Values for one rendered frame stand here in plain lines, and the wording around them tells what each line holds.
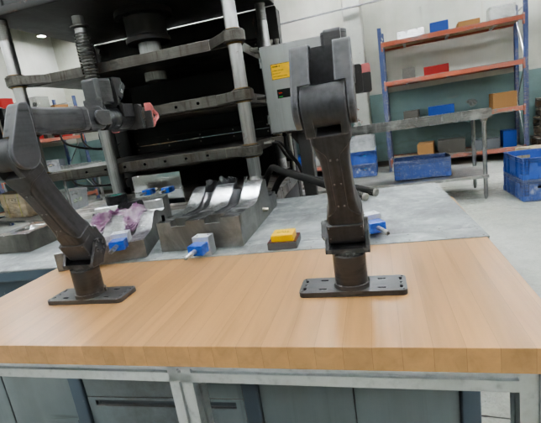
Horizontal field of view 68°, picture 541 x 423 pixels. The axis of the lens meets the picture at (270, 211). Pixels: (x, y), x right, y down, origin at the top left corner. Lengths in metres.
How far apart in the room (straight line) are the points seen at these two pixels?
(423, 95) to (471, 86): 0.75
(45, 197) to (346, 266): 0.61
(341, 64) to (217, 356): 0.49
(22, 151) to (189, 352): 0.48
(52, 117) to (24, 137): 0.11
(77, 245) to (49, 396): 0.91
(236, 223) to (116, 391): 0.76
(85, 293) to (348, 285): 0.58
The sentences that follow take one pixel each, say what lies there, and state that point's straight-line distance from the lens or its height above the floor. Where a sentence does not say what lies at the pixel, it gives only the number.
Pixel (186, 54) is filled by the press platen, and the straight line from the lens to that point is 2.07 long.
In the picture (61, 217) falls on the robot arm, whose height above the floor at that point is 1.00.
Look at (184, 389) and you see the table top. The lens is 0.80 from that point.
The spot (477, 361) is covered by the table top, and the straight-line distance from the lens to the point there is 0.65.
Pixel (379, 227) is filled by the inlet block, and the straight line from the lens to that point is 1.06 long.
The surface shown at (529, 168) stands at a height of 0.33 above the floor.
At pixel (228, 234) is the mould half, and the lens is 1.16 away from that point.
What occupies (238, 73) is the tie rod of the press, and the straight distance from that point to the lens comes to 1.87.
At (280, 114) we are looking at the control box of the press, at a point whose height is 1.16.
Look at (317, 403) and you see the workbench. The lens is 1.36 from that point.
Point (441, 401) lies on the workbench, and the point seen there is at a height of 0.30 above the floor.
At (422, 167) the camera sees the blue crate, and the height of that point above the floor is 0.38.
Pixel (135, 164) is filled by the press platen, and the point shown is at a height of 1.02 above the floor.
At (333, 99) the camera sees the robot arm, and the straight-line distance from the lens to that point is 0.59.
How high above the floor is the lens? 1.14
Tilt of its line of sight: 13 degrees down
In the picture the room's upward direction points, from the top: 9 degrees counter-clockwise
